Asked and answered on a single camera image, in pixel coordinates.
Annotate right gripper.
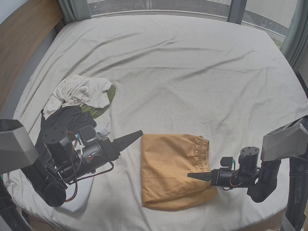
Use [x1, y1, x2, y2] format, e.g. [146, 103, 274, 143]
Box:
[210, 168, 235, 188]

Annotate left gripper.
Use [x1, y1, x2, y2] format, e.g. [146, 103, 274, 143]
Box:
[80, 137, 121, 168]

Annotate tan shorts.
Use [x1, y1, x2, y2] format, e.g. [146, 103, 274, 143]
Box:
[141, 133, 218, 211]

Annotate bed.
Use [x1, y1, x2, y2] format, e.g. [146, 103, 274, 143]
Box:
[0, 0, 308, 231]

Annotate green garment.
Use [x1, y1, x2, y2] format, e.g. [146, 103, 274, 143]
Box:
[81, 84, 116, 120]

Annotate pale grey garment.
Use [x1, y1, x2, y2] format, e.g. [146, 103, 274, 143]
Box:
[57, 121, 110, 213]

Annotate black garment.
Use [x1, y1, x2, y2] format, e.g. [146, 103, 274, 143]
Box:
[36, 106, 98, 153]

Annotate white garment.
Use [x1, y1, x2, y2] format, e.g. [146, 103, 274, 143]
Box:
[43, 74, 112, 119]

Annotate blue-green curtain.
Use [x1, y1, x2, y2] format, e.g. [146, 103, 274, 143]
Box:
[280, 0, 308, 72]
[52, 0, 93, 24]

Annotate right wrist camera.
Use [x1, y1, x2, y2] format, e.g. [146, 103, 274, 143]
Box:
[220, 157, 235, 170]

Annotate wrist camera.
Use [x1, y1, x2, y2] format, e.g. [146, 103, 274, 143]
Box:
[78, 126, 97, 147]
[220, 157, 235, 170]

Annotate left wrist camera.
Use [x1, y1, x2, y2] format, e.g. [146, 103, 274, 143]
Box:
[78, 126, 97, 147]

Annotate black cable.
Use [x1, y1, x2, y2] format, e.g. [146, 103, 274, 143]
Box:
[64, 161, 115, 203]

